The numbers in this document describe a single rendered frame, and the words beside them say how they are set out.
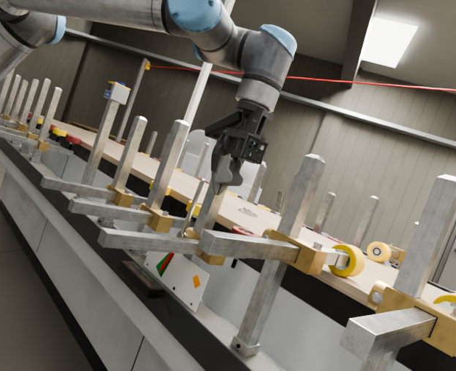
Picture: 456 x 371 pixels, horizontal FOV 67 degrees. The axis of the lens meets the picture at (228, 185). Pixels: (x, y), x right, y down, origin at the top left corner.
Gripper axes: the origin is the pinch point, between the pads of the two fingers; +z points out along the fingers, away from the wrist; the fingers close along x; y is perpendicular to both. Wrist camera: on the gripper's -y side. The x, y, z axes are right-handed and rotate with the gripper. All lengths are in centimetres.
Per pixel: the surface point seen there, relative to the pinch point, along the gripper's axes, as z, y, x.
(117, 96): -16, -81, 6
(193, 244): 14.7, -2.8, 1.7
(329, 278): 11.5, 19.8, 27.8
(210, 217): 8.4, -6.7, 7.8
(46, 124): 9, -157, 5
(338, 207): -1, -232, 495
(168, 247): 16.2, -2.7, -5.1
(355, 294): 11.7, 26.9, 28.0
